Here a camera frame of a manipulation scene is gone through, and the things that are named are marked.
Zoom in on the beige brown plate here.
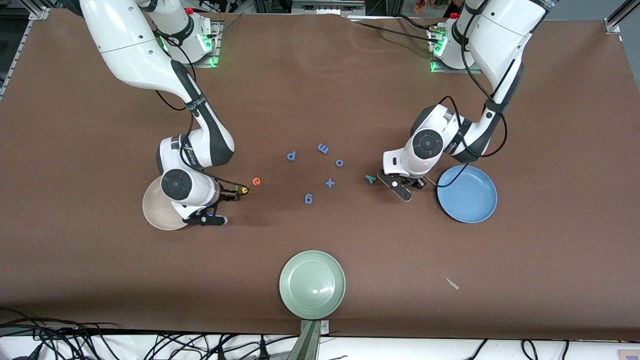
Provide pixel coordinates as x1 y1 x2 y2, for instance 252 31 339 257
142 175 201 231

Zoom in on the blue plate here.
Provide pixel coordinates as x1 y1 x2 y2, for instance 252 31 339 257
437 165 498 224

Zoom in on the brown table cover sheet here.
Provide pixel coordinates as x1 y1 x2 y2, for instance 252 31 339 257
0 9 640 343

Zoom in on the pale green plate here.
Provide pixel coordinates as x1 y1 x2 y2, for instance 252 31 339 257
279 250 347 320

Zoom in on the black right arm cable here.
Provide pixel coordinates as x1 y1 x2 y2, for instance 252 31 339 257
152 27 251 193

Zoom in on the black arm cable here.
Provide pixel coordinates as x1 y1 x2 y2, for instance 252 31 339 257
436 10 509 189
152 27 251 193

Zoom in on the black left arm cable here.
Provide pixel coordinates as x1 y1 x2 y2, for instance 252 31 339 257
436 10 509 189

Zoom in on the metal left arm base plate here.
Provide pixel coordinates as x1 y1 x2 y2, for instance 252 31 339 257
429 27 483 75

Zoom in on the thin black base cable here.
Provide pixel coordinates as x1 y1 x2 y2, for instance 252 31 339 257
347 12 433 51

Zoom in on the grey metal camera post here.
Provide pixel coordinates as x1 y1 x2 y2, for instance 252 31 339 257
286 320 331 360

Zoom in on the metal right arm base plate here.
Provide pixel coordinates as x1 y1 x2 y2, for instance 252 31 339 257
192 20 223 68

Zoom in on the black cable tangle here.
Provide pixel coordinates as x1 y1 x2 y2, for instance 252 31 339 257
0 307 286 360

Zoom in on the aluminium frame rail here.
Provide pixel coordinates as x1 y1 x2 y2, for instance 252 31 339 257
0 0 51 98
602 0 640 35

